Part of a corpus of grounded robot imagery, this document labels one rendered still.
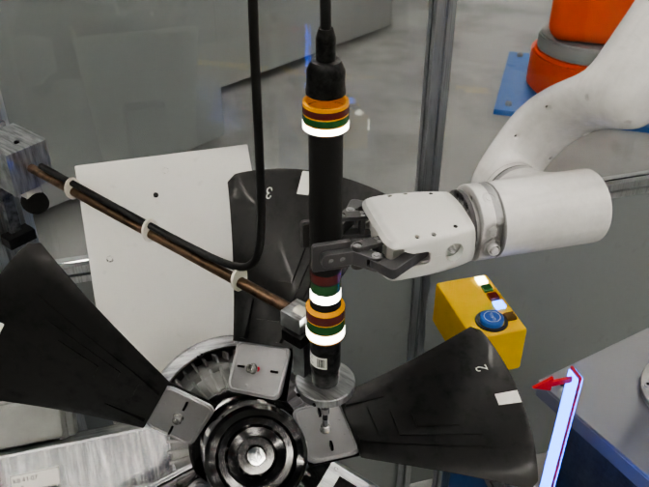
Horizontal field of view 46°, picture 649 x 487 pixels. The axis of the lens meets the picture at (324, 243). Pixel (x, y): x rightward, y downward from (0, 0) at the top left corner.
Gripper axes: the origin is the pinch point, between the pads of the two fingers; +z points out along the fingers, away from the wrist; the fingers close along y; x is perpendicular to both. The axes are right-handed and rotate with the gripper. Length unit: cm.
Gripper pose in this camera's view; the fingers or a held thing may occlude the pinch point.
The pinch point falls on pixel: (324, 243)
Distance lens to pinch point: 79.6
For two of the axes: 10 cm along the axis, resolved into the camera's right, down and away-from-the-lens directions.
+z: -9.6, 1.4, -2.3
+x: 0.2, -8.2, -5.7
